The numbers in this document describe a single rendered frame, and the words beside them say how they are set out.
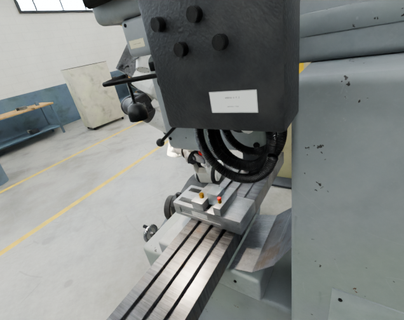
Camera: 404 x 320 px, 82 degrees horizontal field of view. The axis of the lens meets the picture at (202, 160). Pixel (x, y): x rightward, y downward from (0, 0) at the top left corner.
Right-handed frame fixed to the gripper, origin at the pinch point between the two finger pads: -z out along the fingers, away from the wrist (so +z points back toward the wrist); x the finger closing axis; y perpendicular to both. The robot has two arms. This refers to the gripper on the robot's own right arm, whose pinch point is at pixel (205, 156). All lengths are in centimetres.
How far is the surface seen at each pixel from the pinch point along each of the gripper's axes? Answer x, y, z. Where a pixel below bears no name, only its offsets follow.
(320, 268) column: -5, 13, -50
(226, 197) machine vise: 4.2, 20.5, -3.9
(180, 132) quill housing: -9.6, -14.4, -2.7
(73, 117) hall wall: 32, 125, 817
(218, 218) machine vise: -3.3, 25.6, -6.5
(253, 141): -1.8, -14.1, -27.7
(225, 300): -12, 64, -14
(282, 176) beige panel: 153, 122, 78
